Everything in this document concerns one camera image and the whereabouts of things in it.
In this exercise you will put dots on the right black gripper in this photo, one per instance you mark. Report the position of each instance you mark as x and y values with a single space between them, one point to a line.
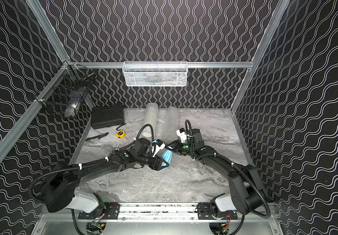
176 144

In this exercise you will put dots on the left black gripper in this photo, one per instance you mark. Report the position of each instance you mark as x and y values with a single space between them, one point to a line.
153 160

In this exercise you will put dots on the light blue ribbed vase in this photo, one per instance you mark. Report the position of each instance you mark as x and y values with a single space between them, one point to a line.
166 154

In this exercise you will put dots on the clear bubble wrap sheet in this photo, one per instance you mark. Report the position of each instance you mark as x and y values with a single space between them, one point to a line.
175 184

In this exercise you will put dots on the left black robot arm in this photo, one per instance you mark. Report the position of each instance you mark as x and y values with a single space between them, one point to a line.
58 189

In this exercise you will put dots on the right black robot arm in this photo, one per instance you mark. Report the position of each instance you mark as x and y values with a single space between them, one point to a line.
246 191

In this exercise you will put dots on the bubble wrap roll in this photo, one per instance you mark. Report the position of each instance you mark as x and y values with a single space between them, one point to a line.
171 125

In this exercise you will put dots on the bubble wrapped white-capped roll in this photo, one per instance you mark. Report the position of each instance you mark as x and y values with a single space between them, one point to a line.
150 117

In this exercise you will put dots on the yellow tape measure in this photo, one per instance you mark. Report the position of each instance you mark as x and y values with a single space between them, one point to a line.
120 134

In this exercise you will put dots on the black utility knife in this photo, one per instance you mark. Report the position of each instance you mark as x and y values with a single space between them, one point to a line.
95 138

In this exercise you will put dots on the black plastic tool case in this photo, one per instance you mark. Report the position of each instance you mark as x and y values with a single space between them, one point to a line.
107 116

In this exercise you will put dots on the white mesh basket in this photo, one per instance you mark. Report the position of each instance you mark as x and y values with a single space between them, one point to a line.
155 73

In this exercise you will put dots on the wrapped item in black basket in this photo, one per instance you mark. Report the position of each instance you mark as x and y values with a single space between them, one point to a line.
73 103

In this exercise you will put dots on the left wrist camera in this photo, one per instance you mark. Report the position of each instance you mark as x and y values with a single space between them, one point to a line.
146 147

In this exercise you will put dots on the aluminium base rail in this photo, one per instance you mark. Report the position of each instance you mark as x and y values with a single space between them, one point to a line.
159 212

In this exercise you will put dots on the black wire basket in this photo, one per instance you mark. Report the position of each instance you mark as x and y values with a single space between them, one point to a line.
75 78

